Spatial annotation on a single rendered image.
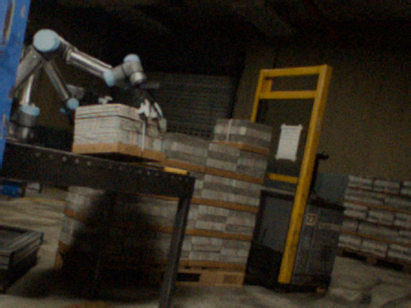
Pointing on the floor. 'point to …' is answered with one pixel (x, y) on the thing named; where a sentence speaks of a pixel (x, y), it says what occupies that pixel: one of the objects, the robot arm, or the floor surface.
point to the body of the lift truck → (305, 255)
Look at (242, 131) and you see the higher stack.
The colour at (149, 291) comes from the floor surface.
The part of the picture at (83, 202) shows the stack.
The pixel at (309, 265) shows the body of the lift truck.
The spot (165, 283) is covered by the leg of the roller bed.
